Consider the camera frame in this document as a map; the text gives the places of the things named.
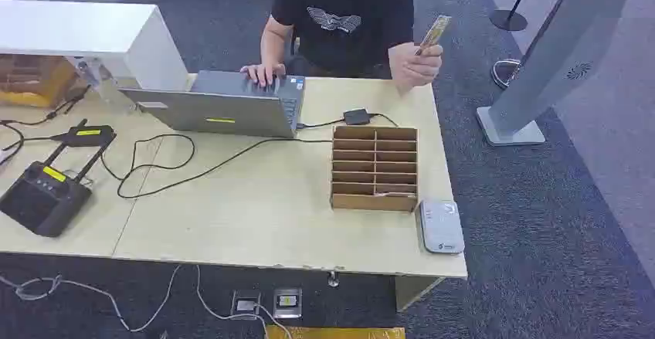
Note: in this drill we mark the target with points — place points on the black power adapter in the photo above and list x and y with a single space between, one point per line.
356 116

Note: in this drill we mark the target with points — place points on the yellow printed card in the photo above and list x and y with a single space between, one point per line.
435 32

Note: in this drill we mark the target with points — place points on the person's hand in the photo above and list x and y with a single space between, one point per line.
419 68
263 73

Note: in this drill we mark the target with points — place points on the white flat card reader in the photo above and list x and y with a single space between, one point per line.
441 226

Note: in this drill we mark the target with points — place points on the grey kiosk stand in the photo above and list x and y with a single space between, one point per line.
555 55

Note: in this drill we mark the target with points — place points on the yellow floor strip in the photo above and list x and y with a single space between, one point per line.
335 333

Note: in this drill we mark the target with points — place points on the person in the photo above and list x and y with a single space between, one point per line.
348 24

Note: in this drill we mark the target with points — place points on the white cabinet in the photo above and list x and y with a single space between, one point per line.
87 24

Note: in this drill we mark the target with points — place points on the grey laptop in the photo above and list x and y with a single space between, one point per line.
220 114

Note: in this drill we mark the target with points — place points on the black remote controller with antennas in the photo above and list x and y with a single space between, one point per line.
43 201

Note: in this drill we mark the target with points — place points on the floor socket with silver lid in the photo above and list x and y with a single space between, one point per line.
287 302

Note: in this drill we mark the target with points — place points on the open floor socket box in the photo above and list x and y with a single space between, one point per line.
246 306

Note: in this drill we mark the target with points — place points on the black device with yellow label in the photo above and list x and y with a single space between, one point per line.
87 135

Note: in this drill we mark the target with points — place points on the person's right hand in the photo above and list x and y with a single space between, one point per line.
263 73

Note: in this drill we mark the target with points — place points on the wooden card box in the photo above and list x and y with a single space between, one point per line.
373 201

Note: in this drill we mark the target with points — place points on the pale desk side panel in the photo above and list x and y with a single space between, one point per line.
412 290

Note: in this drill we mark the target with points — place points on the metal desk foot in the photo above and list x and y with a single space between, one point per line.
333 279

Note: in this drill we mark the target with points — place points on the person's left hand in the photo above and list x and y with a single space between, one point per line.
419 68

